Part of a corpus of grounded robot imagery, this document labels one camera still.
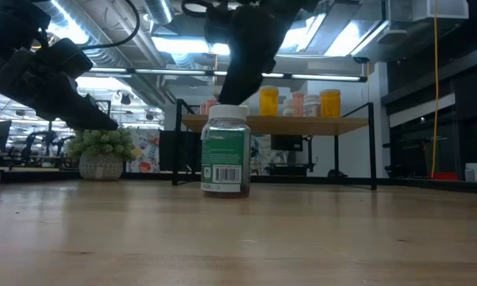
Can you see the green plant in patterned pot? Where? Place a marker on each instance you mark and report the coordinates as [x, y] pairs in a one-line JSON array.
[[101, 153]]

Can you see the colourful floral poster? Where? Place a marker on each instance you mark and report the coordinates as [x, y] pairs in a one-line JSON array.
[[147, 153]]

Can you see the white ceiling unit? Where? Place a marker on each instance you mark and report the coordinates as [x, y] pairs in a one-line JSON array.
[[428, 10]]

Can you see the orange medicine bottle white cap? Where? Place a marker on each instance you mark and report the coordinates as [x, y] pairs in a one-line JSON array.
[[269, 103], [330, 105]]

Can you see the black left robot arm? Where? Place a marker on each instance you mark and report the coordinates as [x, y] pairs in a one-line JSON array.
[[12, 18]]

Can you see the long linear ceiling light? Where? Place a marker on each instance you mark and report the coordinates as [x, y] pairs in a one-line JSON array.
[[325, 77]]

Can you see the small clear medicine bottle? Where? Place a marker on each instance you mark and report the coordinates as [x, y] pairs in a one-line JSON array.
[[287, 108]]

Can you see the black background robot arm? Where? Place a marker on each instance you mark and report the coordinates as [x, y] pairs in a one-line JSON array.
[[43, 145]]

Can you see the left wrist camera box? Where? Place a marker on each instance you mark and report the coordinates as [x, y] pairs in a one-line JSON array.
[[67, 57]]

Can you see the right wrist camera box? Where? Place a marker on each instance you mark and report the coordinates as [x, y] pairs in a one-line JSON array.
[[216, 25]]

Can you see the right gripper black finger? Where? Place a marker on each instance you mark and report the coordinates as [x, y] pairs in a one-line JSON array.
[[246, 59]]

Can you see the black cabinet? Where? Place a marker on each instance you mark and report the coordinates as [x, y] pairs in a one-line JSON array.
[[460, 119]]

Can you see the small pink medicine bottle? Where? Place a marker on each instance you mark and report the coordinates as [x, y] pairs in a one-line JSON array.
[[298, 105], [202, 108], [211, 101]]

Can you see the black box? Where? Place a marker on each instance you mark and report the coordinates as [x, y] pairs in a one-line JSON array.
[[286, 143]]

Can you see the red flat object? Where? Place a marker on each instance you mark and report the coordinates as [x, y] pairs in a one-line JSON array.
[[446, 176]]

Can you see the black panel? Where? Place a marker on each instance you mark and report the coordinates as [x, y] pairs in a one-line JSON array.
[[180, 151]]

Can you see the wooden shelf black metal legs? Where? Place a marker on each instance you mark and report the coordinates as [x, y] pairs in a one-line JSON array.
[[285, 125]]

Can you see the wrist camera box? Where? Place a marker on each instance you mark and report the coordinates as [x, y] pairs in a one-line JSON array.
[[216, 25], [67, 57]]

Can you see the white labelled medicine bottle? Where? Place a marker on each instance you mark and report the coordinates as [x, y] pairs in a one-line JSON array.
[[312, 106]]

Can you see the green-labelled bottle white cap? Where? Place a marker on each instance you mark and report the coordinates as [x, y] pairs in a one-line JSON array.
[[224, 159]]

